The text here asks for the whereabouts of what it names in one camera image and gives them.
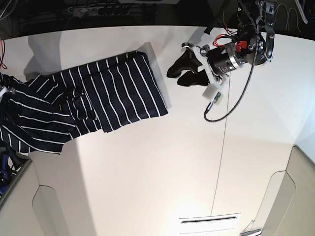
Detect grey looped cable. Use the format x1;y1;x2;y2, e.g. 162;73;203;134
273;0;308;31

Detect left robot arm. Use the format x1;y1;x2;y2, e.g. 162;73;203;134
166;0;275;87

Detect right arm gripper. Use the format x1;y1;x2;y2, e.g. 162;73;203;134
0;86;15;97

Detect braided camera cable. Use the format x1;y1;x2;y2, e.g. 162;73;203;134
203;0;261;122

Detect bin with blue items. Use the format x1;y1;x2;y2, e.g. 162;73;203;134
0;147;31;198

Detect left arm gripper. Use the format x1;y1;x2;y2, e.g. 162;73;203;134
166;41;246;87

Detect white power strip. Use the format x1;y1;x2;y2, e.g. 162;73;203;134
68;5;131;18

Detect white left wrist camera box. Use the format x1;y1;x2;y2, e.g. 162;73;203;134
202;84;224;105

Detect navy white striped T-shirt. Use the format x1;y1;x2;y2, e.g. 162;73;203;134
0;51;168;154

